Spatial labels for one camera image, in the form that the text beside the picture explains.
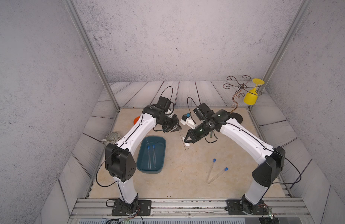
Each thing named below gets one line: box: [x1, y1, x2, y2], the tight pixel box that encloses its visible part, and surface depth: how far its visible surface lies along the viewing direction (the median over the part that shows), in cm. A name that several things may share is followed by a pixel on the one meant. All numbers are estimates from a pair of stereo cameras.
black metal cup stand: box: [222, 75, 263, 124], surface depth 95 cm
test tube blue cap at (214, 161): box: [205, 158, 217, 183], surface depth 89 cm
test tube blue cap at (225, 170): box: [207, 167, 229, 184], surface depth 87 cm
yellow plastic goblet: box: [243, 78, 265, 105], surface depth 99 cm
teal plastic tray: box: [136, 136, 167, 174], surface depth 93 cm
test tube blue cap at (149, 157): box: [147, 146, 152, 170], surface depth 93 cm
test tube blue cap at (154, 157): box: [152, 144, 157, 169], surface depth 93 cm
